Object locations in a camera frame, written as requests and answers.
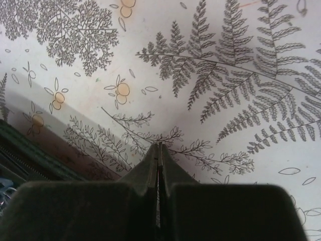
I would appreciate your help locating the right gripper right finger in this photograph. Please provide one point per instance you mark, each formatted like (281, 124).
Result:
(190, 210)

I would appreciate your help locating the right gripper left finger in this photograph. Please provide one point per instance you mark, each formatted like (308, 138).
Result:
(91, 210)

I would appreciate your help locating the black zippered tool case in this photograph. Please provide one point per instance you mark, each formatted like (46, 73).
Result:
(23, 161)

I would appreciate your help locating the floral patterned table mat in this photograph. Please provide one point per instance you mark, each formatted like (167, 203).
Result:
(231, 87)

